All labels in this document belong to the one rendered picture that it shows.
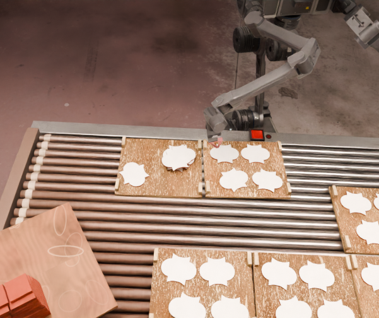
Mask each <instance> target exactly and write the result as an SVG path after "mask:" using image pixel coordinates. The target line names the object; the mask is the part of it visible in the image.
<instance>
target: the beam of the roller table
mask: <svg viewBox="0 0 379 318"><path fill-rule="evenodd" d="M31 127H32V128H39V131H40V133H41V134H44V135H45V134H51V135H58V136H83V137H96V138H123V136H125V137H126V138H133V139H163V140H178V141H198V140H199V139H201V140H202V141H203V140H204V139H206V140H207V141H208V138H207V129H190V128H177V127H152V126H127V125H114V124H89V123H76V122H51V121H33V123H32V126H31ZM267 134H270V135H271V139H267V138H266V135H267ZM264 136H265V141H255V142H277V141H280V142H281V145H282V146H290V147H304V148H329V149H342V150H368V151H379V138H367V137H354V136H329V135H316V134H291V133H278V132H264ZM217 137H218V138H223V141H251V140H250V131H228V130H223V131H222V132H221V135H220V136H218V135H215V136H213V137H212V138H217ZM202 141H201V142H202Z"/></svg>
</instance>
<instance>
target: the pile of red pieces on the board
mask: <svg viewBox="0 0 379 318"><path fill-rule="evenodd" d="M50 314H51V313H50V309H49V306H48V304H47V301H46V299H45V295H44V293H43V290H42V287H41V285H40V283H39V282H38V281H37V279H35V278H32V277H30V276H29V275H26V273H25V274H22V275H20V276H18V277H16V278H14V279H12V280H10V281H8V282H6V283H4V285H3V284H1V285H0V318H44V317H47V316H48V315H50Z"/></svg>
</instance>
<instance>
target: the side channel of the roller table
mask: <svg viewBox="0 0 379 318"><path fill-rule="evenodd" d="M40 135H41V133H40V131H39V128H32V127H28V128H27V129H26V133H25V135H24V138H23V141H22V143H21V146H20V148H19V151H18V154H17V156H16V159H15V162H14V164H13V167H12V169H11V172H10V175H9V177H8V180H7V183H6V185H5V188H4V190H3V194H2V196H1V199H0V231H1V230H4V229H6V228H9V227H10V226H11V225H10V221H11V219H12V218H15V217H14V214H13V213H14V210H15V208H18V207H17V201H18V199H21V197H20V192H21V190H24V189H23V183H24V181H26V174H27V173H29V166H30V165H32V158H33V157H34V156H35V155H34V152H35V150H36V149H37V143H38V142H40V140H39V137H40Z"/></svg>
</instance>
